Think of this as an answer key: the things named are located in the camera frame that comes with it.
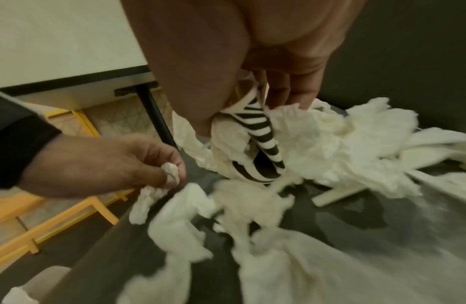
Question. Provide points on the person's left forearm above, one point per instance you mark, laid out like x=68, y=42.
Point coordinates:
x=18, y=139

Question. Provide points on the white tissue piece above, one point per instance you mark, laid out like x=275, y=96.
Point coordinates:
x=172, y=173

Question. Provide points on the person's right hand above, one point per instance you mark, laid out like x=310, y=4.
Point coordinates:
x=277, y=32

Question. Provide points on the black white striped cloth item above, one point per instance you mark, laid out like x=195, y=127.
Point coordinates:
x=268, y=142

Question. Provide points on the yellow wooden frame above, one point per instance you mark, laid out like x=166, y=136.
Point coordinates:
x=67, y=214

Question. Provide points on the black table leg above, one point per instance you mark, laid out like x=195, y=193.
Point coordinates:
x=157, y=118

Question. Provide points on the person's left hand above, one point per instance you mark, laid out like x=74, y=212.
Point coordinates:
x=97, y=166

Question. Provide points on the pile of white torn tissues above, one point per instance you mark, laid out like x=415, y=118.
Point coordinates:
x=323, y=154

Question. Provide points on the white flat stick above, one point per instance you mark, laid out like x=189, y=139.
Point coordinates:
x=338, y=196

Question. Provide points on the small white tissue scrap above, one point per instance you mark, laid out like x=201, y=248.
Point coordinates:
x=18, y=297

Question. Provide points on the white table with black edge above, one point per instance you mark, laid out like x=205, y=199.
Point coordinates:
x=67, y=35

